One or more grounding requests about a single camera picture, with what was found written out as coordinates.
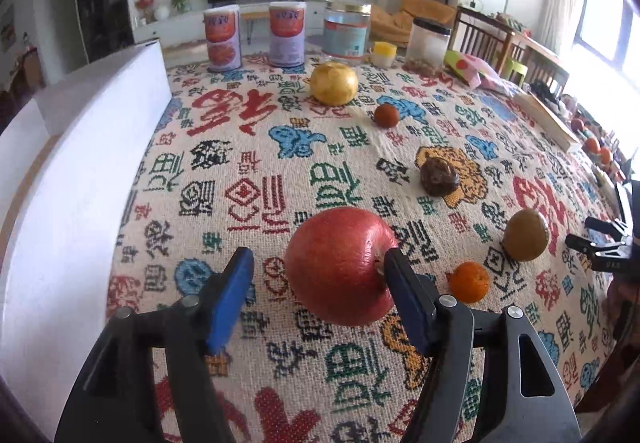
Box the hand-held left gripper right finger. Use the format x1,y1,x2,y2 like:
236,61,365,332
382,248,583,443

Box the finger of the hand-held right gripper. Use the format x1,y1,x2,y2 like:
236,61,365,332
585,217,631,237
566,233,629,259

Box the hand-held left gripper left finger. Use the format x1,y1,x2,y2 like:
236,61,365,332
54,247,256,443

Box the orange tangerine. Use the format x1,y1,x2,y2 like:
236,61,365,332
449,261,492,302

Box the red apple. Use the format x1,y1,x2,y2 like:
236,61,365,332
284,207,401,326

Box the brown shiitake mushroom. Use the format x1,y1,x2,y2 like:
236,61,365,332
419,157,461,197

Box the white cardboard box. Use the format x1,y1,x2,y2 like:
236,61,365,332
0,40,173,439

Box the small reddish brown plum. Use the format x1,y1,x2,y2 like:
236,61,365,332
375,104,400,129

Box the yellow apple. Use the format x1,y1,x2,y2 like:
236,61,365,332
309,62,359,106

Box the black flat device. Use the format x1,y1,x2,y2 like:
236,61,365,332
615,178,640,224

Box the thick book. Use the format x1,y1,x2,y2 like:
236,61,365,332
512,92,583,154

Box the printed woven blanket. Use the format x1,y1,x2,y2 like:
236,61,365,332
107,50,626,443

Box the wooden slatted chair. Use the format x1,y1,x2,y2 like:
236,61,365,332
455,6,516,61
520,46,571,96

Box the green plastic stool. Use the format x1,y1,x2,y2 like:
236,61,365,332
502,58,528,84

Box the colourful snack bag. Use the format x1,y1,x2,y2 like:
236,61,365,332
444,50,521,96

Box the clear plastic jar black lid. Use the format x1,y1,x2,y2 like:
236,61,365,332
405,18,452,76

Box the small yellow cup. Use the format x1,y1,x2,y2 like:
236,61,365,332
370,42,398,69

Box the left red-label canister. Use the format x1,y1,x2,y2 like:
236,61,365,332
204,6,243,73

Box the red-label canister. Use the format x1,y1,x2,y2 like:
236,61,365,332
204,6,243,73
268,0,306,69

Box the right red-label canister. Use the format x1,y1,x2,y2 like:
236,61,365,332
268,0,306,69

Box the white television cabinet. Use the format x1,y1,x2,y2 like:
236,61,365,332
132,0,331,46

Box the blue labelled glass jar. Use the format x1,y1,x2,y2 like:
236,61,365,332
322,0,373,64

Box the yellow cushioned chair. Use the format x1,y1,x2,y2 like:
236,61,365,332
370,0,457,44

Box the wooden bench hairpin legs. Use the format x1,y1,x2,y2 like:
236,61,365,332
241,6,273,31

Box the red flowers in vase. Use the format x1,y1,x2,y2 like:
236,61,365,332
134,0,158,26

